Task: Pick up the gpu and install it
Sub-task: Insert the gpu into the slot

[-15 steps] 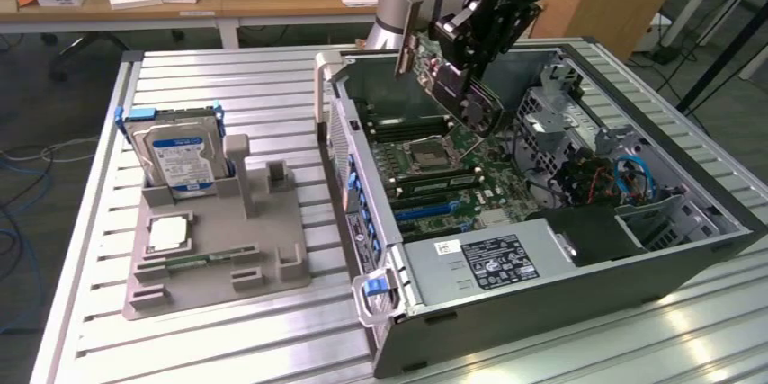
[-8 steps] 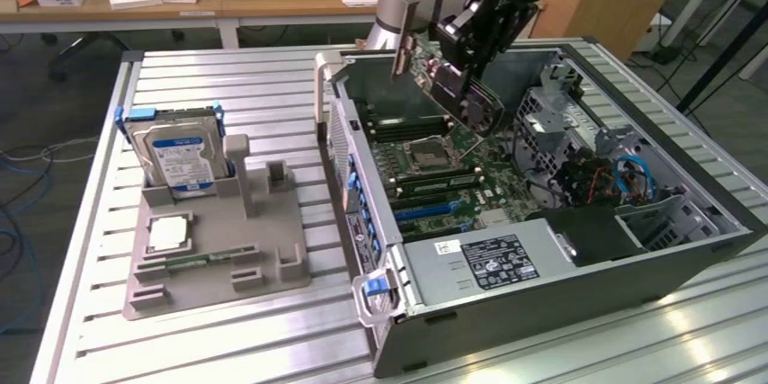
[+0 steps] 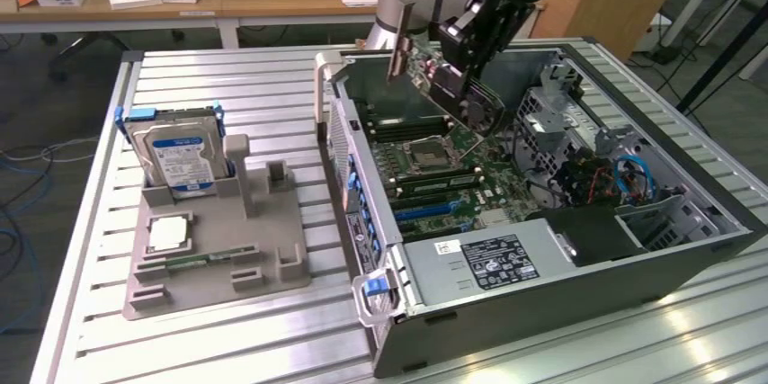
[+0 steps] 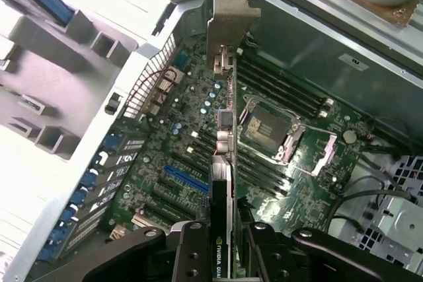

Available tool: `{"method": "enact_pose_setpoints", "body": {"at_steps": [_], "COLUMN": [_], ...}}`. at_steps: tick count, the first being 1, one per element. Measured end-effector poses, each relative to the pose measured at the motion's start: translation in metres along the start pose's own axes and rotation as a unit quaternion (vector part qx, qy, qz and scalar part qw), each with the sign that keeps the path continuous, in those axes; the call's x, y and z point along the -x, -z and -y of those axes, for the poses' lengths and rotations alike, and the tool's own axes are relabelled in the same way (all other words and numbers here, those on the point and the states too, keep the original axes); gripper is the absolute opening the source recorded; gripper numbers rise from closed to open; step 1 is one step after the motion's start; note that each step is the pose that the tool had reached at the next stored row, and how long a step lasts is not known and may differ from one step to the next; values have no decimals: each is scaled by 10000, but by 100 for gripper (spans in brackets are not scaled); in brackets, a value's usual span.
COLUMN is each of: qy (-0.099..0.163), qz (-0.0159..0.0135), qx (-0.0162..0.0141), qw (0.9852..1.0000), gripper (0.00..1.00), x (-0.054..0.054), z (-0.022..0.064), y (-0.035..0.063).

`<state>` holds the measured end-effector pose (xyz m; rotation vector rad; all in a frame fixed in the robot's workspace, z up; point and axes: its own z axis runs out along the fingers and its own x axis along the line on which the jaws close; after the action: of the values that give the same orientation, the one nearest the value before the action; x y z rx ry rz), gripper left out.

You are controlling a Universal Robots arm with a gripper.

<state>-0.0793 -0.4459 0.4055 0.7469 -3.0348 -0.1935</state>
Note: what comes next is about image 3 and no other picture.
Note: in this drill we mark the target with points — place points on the green graphics card black cooler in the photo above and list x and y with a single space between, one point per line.
473 109

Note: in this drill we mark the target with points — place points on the metal socket cover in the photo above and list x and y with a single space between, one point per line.
464 145

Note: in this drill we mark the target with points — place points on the perforated metal drive cage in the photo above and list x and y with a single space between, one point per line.
542 127

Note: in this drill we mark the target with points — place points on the CPU socket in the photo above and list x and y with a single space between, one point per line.
428 157

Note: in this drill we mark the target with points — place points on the green motherboard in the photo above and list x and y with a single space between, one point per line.
497 177

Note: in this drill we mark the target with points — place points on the green RAM stick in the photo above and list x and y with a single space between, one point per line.
197 260
434 184

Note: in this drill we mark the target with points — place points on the blue expansion slot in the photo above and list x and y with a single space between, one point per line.
425 211

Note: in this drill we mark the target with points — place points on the silver chipset heatsink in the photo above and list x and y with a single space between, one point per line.
494 217

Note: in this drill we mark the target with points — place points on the grey power supply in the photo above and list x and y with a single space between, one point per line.
497 262

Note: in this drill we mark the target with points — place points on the grey disk bay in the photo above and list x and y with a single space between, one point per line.
653 213

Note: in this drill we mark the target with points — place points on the hard disk blue label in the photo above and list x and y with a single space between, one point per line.
173 159

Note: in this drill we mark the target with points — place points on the grey parts rack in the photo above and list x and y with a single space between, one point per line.
240 231

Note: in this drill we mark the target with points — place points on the hard disk drive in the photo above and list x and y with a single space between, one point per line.
140 114

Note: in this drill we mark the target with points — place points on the blue case latch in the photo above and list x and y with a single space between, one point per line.
373 287

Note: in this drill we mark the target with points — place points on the black open PC case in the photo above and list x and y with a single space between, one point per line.
540 312

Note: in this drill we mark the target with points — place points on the silver CPU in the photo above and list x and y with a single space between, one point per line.
168 235

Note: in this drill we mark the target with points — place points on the black chair base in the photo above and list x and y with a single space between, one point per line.
57 74

